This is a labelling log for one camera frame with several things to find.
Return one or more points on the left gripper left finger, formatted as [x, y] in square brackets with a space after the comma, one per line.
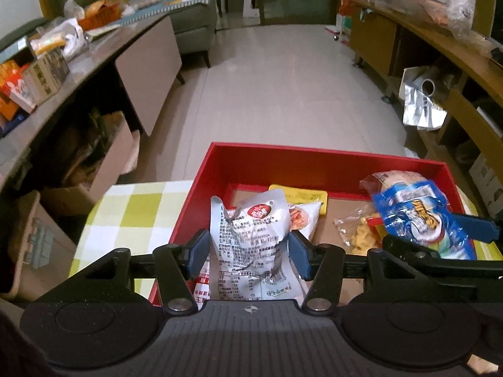
[174, 266]

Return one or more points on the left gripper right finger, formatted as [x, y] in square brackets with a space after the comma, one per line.
[323, 266]

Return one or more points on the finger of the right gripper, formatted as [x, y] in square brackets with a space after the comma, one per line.
[428, 261]
[480, 229]

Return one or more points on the red white barcode snack pack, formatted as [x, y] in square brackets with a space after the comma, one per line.
[202, 290]

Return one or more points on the clear bag yellow crackers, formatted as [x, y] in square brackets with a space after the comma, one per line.
[357, 235]

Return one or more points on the blue snack packet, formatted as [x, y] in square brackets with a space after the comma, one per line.
[419, 213]

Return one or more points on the white noodle snack pack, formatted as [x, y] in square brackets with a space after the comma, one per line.
[304, 218]

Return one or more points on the silver white foil pouch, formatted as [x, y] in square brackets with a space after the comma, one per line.
[249, 257]

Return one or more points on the spicy stick pack yellow label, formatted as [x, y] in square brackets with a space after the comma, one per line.
[300, 196]

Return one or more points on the clear bag round bread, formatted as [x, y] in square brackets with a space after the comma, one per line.
[393, 182]

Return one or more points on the red yellow snack bag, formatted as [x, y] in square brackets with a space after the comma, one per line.
[377, 228]

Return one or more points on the person's hand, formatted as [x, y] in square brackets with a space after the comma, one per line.
[482, 366]

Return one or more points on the green checked tablecloth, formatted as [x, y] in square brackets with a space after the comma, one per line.
[139, 217]

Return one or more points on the red cardboard box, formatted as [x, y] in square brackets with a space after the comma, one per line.
[228, 168]

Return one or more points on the cardboard box under counter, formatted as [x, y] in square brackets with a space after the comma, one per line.
[94, 168]

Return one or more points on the silver foil bag on floor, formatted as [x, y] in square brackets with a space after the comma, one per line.
[422, 90]

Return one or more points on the clear plastic bag on shelf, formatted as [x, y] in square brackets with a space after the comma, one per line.
[460, 15]

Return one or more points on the beige carton box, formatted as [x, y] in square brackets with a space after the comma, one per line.
[45, 76]

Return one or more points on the grey sofa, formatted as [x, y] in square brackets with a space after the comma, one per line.
[195, 27]

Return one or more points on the orange box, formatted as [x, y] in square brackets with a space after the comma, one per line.
[11, 102]

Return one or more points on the white plastic bag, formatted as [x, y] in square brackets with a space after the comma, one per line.
[68, 37]

